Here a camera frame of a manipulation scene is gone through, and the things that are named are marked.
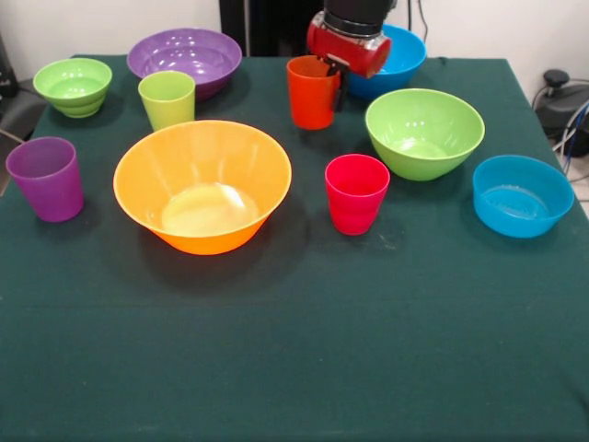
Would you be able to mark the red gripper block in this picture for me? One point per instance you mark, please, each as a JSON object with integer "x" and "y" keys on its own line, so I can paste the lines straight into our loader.
{"x": 354, "y": 53}

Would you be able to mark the orange-red cup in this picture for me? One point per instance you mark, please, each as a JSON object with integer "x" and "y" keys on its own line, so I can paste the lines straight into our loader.
{"x": 308, "y": 101}

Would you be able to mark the pink cup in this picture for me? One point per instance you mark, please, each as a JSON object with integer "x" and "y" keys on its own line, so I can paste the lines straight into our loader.
{"x": 356, "y": 202}

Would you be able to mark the deep blue bowl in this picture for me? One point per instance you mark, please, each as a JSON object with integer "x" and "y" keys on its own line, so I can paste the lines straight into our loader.
{"x": 405, "y": 55}

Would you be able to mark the large green bowl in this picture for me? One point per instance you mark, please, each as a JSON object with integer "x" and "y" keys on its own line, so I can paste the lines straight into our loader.
{"x": 423, "y": 138}

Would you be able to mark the purple bowl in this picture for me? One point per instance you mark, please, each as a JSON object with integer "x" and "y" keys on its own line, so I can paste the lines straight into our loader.
{"x": 184, "y": 50}

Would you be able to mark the large orange bowl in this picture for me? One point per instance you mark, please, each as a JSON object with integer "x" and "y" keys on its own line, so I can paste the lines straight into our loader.
{"x": 202, "y": 184}

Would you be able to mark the green cup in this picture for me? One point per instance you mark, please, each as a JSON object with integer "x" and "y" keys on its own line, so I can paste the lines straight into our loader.
{"x": 165, "y": 106}

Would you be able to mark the shallow blue bowl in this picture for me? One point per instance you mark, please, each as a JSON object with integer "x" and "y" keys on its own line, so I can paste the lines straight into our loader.
{"x": 522, "y": 202}

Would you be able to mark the dark green tablecloth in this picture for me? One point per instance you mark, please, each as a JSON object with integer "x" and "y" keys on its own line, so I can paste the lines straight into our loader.
{"x": 294, "y": 345}

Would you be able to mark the small ribbed green bowl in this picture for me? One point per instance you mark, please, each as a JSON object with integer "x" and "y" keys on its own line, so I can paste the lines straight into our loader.
{"x": 73, "y": 96}

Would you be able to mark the purple cup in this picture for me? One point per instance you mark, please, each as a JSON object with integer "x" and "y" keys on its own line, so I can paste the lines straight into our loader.
{"x": 48, "y": 184}

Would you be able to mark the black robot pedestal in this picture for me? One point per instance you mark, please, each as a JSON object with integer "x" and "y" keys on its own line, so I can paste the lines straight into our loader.
{"x": 276, "y": 27}

